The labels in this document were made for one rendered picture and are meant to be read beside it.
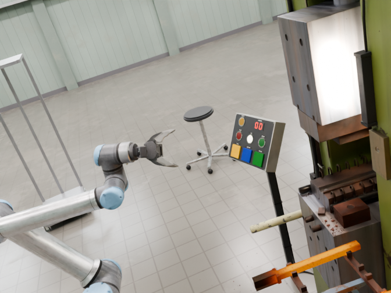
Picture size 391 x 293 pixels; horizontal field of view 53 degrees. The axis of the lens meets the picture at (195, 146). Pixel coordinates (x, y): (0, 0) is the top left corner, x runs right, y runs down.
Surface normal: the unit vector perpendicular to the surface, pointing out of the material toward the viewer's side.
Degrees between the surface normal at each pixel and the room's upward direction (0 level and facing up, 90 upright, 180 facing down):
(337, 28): 90
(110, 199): 90
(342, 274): 90
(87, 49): 90
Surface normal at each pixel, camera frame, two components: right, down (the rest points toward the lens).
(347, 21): 0.15, 0.37
